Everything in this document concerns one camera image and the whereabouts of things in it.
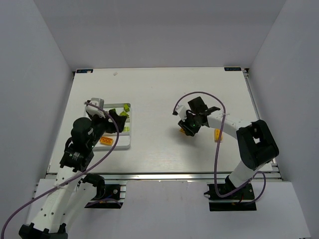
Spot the lime green curved studded lego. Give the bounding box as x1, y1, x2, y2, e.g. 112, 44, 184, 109
120, 111, 130, 119

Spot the lime green small lego brick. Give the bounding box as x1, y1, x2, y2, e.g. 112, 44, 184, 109
123, 104, 130, 112

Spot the yellow curved lego brick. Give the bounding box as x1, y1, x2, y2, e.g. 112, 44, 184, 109
214, 128, 223, 142

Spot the yellow long lego brick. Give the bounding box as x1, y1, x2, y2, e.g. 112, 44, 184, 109
99, 136, 114, 146

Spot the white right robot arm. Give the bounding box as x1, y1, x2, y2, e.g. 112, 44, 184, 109
172, 97, 279, 198

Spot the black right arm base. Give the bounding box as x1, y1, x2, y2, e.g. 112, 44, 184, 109
204, 183, 257, 212

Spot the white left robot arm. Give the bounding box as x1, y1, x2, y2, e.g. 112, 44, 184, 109
18, 110, 127, 239

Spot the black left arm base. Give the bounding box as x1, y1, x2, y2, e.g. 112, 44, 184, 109
85, 184, 126, 209

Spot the white sorting tray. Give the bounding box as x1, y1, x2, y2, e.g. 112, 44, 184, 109
84, 103, 132, 151

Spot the blue label sticker right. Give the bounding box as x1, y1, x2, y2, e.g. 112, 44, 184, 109
224, 67, 242, 71

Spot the blue label sticker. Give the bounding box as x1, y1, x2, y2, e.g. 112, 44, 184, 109
224, 67, 242, 71
76, 69, 93, 74

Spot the blue label sticker left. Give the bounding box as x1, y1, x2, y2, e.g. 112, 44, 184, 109
76, 69, 93, 74

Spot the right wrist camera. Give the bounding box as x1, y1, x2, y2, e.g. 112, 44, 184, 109
172, 105, 187, 121

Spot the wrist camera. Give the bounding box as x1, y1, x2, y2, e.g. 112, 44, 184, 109
172, 105, 187, 121
85, 98, 105, 119

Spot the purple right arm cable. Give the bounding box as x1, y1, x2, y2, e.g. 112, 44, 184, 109
173, 91, 267, 205

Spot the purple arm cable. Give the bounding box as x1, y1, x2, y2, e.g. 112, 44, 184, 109
1, 101, 121, 237
173, 91, 267, 205

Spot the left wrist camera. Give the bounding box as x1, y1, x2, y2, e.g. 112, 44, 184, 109
85, 98, 105, 119

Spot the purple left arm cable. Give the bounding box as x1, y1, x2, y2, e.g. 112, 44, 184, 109
1, 101, 121, 237

